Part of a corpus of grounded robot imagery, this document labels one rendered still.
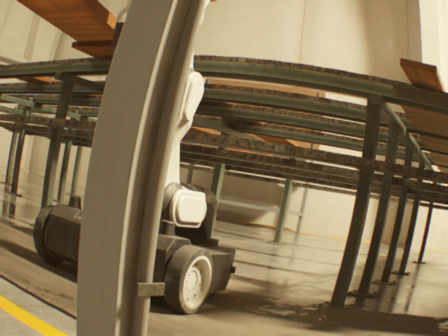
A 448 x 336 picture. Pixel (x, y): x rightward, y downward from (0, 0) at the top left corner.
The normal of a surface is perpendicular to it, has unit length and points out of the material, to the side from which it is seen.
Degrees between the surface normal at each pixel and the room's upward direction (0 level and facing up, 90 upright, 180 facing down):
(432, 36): 99
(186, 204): 90
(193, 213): 90
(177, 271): 67
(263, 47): 92
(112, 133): 90
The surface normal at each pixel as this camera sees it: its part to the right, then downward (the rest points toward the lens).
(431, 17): -0.47, 0.04
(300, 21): -0.26, -0.09
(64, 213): -0.16, -0.77
